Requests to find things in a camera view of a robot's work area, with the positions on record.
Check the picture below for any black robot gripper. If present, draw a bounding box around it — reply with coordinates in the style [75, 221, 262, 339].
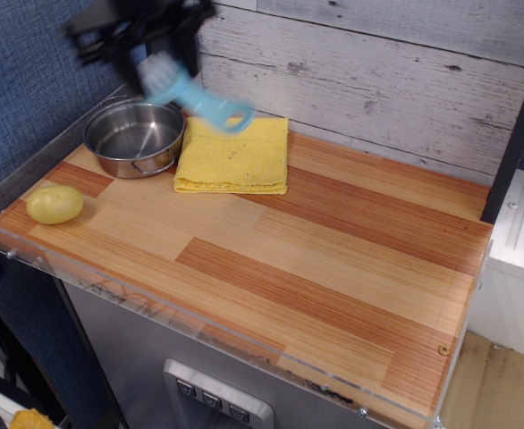
[63, 1, 216, 94]

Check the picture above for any light blue scrub brush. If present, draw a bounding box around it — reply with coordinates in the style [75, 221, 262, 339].
[137, 52, 256, 133]

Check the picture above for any stainless steel pot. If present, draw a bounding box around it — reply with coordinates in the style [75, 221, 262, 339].
[83, 98, 186, 179]

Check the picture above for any folded yellow cloth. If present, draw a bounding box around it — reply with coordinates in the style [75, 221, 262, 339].
[173, 117, 289, 195]

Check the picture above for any yellow plastic potato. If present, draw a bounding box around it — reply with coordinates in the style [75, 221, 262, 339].
[26, 185, 84, 224]

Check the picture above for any stainless steel cabinet front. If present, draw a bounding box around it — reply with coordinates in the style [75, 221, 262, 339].
[64, 283, 381, 428]

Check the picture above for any clear acrylic table guard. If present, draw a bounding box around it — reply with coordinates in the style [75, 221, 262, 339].
[0, 66, 494, 429]

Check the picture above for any grey button control panel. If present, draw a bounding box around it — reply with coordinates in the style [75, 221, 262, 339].
[163, 358, 275, 429]

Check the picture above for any yellow object bottom left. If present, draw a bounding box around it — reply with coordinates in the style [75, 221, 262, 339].
[9, 408, 55, 429]

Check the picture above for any white ridged appliance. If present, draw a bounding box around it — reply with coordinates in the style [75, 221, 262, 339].
[469, 170, 524, 354]

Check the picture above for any dark right frame post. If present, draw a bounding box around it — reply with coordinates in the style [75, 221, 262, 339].
[480, 0, 524, 225]

